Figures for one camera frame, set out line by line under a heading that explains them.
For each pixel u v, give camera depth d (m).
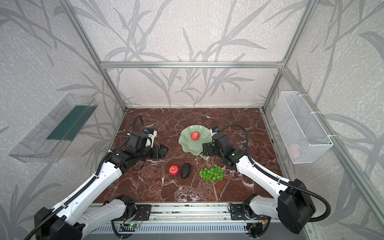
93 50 0.87
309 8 0.71
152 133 0.71
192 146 0.97
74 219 0.40
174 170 0.84
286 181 0.43
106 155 0.54
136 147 0.58
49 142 0.64
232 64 1.95
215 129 0.72
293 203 0.40
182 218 0.72
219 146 0.63
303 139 0.61
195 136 0.99
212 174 0.81
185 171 0.84
